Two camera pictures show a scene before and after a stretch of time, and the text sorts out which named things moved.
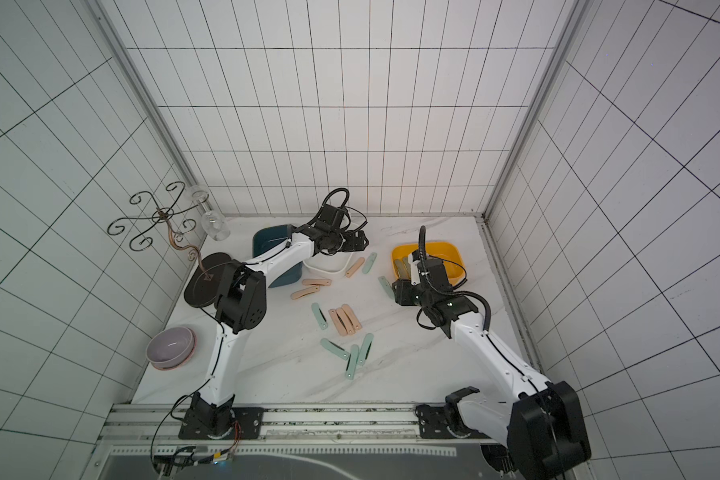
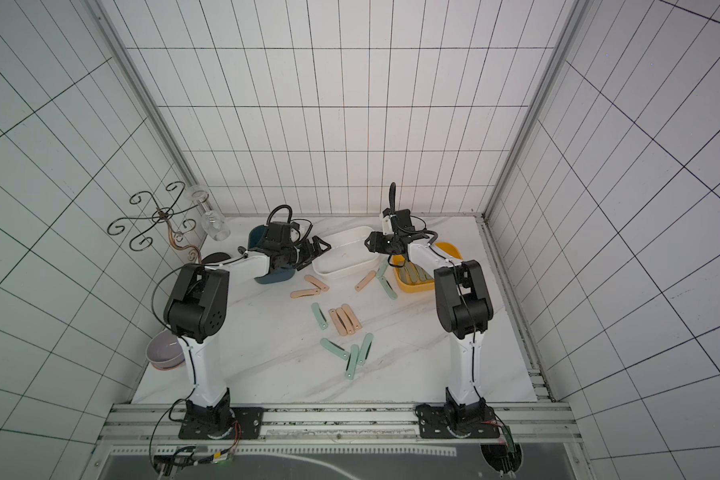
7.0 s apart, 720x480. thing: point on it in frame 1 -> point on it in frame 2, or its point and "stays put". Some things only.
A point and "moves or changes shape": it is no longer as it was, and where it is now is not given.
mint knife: (368, 341) stays put
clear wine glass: (213, 222) stays put
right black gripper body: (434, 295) -> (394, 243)
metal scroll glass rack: (160, 216) stays put
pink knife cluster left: (334, 315) stays put
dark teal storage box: (267, 237) stays put
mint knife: (333, 348) stays put
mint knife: (369, 262) -> (381, 271)
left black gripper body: (347, 242) -> (300, 254)
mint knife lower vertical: (352, 362) stays put
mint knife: (387, 286) stays put
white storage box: (328, 264) moves or changes shape
